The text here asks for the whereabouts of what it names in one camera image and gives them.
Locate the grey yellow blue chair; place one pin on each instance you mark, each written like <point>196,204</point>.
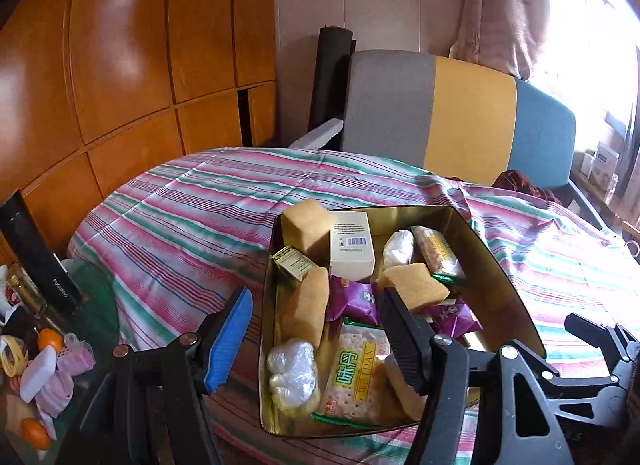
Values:
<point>465,120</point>

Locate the yellow rubber band bundle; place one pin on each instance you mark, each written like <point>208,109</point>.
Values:
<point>12,355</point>

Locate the gold tin box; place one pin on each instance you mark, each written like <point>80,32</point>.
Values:
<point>495,285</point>

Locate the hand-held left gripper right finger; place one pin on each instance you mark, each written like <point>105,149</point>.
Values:
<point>407,345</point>

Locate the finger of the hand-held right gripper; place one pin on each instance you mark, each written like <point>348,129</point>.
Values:
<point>590,327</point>
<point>585,395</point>

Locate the small gold green box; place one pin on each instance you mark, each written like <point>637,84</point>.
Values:
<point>295,265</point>

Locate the white carton box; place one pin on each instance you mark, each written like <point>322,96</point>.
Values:
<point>352,245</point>

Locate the wooden side desk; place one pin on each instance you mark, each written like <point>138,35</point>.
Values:
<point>610,205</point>

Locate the bright window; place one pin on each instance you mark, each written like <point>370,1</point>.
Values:
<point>590,45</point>

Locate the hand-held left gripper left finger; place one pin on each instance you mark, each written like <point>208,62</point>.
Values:
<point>230,340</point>

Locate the cracker packet with green ends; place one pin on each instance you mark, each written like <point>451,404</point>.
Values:
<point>437,252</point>

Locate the white plastic bar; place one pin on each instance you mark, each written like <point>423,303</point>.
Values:
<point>37,375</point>

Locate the large clear cracker packet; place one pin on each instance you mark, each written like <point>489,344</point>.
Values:
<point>355,380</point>

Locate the green glass side table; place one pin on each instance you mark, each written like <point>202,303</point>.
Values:
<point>90,305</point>

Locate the tall black box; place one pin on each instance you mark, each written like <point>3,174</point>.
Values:
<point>40,255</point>

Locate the white cardboard box blue print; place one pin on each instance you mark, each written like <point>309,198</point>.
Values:
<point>605,162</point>

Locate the wooden wardrobe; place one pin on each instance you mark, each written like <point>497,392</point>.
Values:
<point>125,70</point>

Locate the black rolled mat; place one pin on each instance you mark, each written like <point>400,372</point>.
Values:
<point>330,75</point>

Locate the striped blanket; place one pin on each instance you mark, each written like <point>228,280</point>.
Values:
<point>175,220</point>

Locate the yellow sponge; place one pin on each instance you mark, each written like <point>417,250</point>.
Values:
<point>415,287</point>
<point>310,310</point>
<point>400,395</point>
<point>305,227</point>

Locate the small orange fruit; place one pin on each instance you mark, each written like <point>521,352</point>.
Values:
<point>35,434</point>
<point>50,339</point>

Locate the patterned curtain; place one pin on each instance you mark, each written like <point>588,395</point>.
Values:
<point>500,5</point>

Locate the purple snack packet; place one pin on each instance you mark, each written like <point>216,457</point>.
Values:
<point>352,300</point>
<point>452,317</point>

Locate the gold capped bottle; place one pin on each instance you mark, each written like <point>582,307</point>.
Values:
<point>25,290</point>

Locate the white plastic bag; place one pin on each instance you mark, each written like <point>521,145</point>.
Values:
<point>292,375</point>
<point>398,250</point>

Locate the pink hair roller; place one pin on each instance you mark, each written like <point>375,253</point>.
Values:
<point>55,392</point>
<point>75,352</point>

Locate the small white jar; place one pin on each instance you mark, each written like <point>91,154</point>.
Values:
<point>588,165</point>

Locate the dark red cloth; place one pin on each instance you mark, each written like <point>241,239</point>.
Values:
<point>525,185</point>

